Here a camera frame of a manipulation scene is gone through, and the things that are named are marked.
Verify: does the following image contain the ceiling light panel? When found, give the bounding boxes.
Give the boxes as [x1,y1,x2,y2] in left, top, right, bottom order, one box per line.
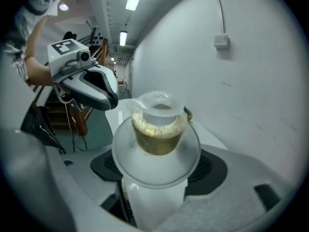
[119,30,128,47]

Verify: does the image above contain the person's left forearm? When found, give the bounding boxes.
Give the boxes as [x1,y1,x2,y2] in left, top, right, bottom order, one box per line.
[24,56,54,87]

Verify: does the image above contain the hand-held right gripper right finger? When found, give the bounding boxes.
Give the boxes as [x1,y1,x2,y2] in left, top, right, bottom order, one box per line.
[169,148,299,232]

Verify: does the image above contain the clear glass cup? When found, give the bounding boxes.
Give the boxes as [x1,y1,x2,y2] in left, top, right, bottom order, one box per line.
[112,90,201,232]

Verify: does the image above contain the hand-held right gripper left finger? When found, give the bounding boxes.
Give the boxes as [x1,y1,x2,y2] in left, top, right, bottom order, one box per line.
[60,146,133,227]

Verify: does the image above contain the white wall conduit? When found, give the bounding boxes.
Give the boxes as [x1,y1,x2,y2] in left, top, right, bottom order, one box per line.
[213,0,226,35]

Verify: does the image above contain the person's black white patterned shirt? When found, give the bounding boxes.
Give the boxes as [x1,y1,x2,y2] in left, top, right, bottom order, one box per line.
[2,0,66,82]

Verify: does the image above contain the wooden stair railing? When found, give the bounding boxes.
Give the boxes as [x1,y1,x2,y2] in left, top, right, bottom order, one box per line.
[33,39,109,137]

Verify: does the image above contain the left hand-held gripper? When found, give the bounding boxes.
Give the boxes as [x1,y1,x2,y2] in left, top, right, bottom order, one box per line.
[46,38,119,111]

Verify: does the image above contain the person's black trousers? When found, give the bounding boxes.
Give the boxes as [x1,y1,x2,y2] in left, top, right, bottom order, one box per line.
[21,102,66,154]

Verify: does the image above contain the white wall switch box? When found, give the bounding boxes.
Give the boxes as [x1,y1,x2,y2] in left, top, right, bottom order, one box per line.
[213,33,229,49]

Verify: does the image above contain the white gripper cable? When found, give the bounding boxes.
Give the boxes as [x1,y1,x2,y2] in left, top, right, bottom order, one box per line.
[54,83,76,131]

